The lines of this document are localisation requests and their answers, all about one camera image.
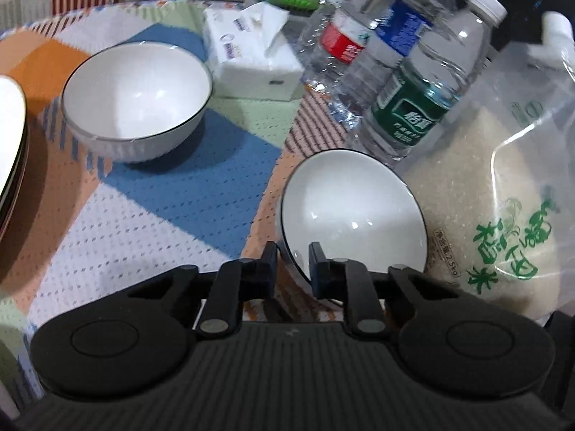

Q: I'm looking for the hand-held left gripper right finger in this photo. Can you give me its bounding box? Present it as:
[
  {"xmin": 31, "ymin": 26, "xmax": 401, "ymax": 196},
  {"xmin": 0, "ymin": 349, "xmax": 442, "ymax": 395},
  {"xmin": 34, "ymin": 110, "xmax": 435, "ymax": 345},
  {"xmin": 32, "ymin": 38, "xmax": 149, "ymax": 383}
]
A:
[{"xmin": 309, "ymin": 241, "xmax": 461, "ymax": 337}]

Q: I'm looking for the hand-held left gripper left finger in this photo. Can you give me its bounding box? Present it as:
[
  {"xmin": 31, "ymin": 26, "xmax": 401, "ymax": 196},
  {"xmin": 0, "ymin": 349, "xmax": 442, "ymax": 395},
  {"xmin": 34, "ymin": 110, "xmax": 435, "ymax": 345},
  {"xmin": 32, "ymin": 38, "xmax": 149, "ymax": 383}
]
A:
[{"xmin": 126, "ymin": 241, "xmax": 279, "ymax": 338}]

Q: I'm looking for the white ribbed bowl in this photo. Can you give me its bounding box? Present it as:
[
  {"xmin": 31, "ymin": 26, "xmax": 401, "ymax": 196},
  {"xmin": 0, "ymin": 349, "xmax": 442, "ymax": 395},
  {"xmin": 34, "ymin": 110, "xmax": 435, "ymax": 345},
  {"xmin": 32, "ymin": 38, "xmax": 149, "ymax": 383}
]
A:
[
  {"xmin": 279, "ymin": 148, "xmax": 429, "ymax": 301},
  {"xmin": 61, "ymin": 42, "xmax": 215, "ymax": 164}
]

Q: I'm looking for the blue plate with egg print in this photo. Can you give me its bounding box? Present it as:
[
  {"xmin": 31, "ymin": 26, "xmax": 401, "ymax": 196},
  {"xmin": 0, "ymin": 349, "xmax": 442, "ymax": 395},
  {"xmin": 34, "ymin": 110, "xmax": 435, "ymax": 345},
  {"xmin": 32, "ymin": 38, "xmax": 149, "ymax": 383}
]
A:
[{"xmin": 0, "ymin": 121, "xmax": 31, "ymax": 244}]

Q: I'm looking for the patchwork tablecloth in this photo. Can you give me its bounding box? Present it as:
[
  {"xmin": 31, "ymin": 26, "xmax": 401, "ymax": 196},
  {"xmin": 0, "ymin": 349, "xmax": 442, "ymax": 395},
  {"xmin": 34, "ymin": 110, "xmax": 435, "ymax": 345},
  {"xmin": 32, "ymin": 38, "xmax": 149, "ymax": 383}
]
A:
[{"xmin": 0, "ymin": 0, "xmax": 407, "ymax": 414}]

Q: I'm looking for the green label water bottle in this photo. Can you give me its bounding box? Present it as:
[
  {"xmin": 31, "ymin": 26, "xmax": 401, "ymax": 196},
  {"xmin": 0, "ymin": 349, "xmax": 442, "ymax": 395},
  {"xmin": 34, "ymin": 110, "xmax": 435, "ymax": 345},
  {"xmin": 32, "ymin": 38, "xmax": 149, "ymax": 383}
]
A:
[{"xmin": 354, "ymin": 0, "xmax": 509, "ymax": 163}]

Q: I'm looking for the white tissue pack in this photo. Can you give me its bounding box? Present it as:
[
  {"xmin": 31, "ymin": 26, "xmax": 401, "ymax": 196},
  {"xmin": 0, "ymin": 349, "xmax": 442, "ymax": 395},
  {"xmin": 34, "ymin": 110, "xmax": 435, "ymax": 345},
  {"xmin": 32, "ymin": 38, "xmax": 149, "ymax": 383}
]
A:
[{"xmin": 202, "ymin": 1, "xmax": 307, "ymax": 101}]

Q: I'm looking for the clear bag of rice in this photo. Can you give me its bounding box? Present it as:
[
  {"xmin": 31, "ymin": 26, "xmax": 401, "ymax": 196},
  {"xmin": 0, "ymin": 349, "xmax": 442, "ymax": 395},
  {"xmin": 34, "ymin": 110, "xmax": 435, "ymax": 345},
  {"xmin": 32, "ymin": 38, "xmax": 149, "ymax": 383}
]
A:
[{"xmin": 394, "ymin": 11, "xmax": 575, "ymax": 320}]

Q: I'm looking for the red label water bottle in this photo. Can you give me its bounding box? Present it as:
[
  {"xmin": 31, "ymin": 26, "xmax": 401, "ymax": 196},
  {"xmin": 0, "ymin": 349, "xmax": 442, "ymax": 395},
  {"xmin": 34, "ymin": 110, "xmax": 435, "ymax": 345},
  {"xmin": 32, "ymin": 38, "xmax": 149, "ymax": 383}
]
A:
[{"xmin": 298, "ymin": 0, "xmax": 418, "ymax": 120}]

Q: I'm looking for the blue label water bottle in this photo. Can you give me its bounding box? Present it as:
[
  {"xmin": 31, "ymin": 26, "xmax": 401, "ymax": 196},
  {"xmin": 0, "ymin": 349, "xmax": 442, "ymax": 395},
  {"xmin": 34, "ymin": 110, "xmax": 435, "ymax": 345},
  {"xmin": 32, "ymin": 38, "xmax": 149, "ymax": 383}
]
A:
[{"xmin": 331, "ymin": 0, "xmax": 466, "ymax": 123}]

